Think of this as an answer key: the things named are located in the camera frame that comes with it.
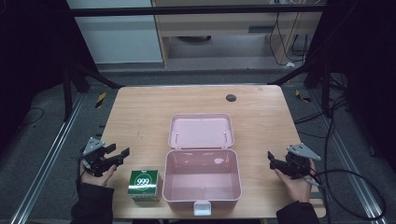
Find person's right hand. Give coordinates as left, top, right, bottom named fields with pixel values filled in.
left=274, top=159, right=318, bottom=204

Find light wooden desk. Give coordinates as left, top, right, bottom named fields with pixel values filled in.
left=151, top=0, right=323, bottom=67

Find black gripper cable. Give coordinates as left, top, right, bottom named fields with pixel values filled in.
left=75, top=151, right=86, bottom=191
left=303, top=169, right=388, bottom=221

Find black floor cable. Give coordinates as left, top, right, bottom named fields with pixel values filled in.
left=293, top=96, right=349, bottom=139
left=19, top=106, right=46, bottom=127

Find black metal stand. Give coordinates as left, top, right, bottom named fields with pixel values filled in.
left=61, top=57, right=123, bottom=123
left=268, top=57, right=333, bottom=119

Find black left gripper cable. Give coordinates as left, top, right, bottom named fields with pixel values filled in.
left=75, top=151, right=86, bottom=191

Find green medicine box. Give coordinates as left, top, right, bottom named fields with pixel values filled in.
left=127, top=169, right=163, bottom=203

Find black horizontal frame bar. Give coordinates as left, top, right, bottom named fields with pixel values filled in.
left=68, top=4, right=326, bottom=18

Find aluminium floor rail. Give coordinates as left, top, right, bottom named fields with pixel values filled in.
left=9, top=92, right=86, bottom=224
left=310, top=89, right=389, bottom=224

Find black hanging desk cables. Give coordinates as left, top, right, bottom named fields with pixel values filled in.
left=268, top=11, right=312, bottom=67

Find pink plastic storage box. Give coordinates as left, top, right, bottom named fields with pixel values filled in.
left=162, top=112, right=244, bottom=217

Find black curtain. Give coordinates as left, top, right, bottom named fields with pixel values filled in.
left=305, top=0, right=396, bottom=171
left=0, top=0, right=99, bottom=153

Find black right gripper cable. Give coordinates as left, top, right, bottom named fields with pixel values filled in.
left=303, top=169, right=388, bottom=221

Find yellow black floor tape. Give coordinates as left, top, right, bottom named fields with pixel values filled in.
left=94, top=91, right=107, bottom=109
left=294, top=89, right=313, bottom=104

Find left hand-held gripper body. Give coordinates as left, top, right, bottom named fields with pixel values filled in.
left=80, top=136, right=110, bottom=178

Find person's left hand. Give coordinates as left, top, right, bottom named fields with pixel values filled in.
left=79, top=163, right=118, bottom=188

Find white cabinet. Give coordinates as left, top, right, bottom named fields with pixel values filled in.
left=65, top=0, right=164, bottom=65

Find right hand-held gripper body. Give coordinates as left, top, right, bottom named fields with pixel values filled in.
left=285, top=142, right=322, bottom=180

